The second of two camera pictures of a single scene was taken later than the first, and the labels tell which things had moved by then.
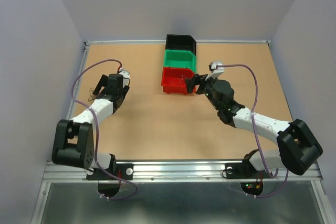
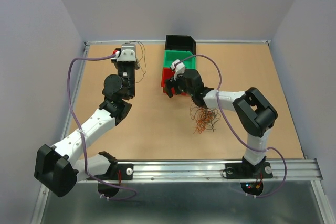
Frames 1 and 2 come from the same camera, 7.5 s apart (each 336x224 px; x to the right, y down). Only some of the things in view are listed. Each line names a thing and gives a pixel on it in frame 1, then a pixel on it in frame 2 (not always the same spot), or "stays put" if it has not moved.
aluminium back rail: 87,44 stays put
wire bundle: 92,95 to 206,118
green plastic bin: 180,59 stays put
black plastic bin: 181,42 stays put
